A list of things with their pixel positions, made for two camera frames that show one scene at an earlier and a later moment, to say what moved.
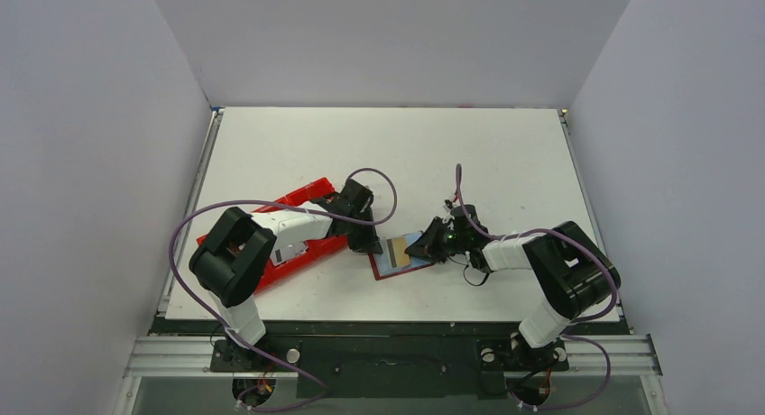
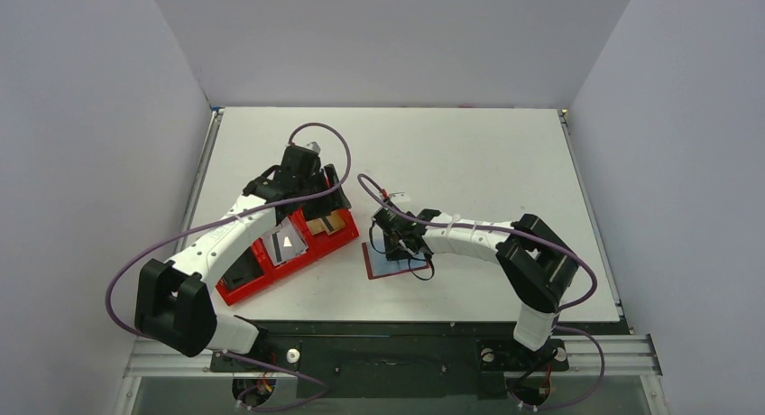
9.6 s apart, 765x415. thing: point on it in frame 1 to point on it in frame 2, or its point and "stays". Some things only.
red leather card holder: (393, 259) stays
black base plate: (457, 368) stays
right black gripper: (434, 242) to (393, 235)
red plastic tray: (325, 249) stays
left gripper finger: (364, 238) to (330, 202)
